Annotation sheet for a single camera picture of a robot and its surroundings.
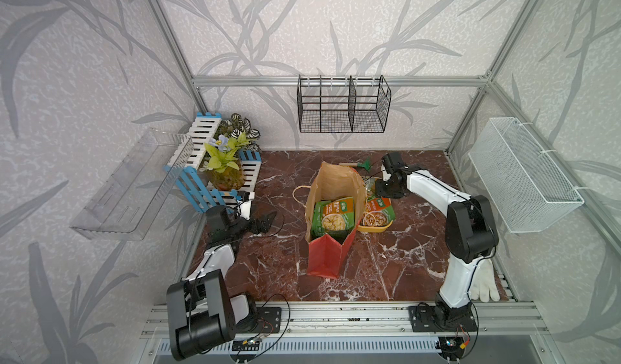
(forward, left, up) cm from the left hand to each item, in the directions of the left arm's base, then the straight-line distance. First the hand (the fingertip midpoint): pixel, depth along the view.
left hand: (264, 208), depth 86 cm
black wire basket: (+45, -30, +13) cm, 56 cm away
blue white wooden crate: (+6, +23, +16) cm, 29 cm away
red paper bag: (+9, -24, +5) cm, 26 cm away
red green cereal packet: (+4, -43, -8) cm, 44 cm away
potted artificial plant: (+18, +15, +11) cm, 26 cm away
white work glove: (-22, -76, -11) cm, 80 cm away
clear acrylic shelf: (-11, +33, +19) cm, 39 cm away
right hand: (+11, -44, -4) cm, 46 cm away
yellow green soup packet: (-2, -26, -2) cm, 26 cm away
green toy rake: (+31, -42, -10) cm, 53 cm away
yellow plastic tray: (-4, -41, -8) cm, 42 cm away
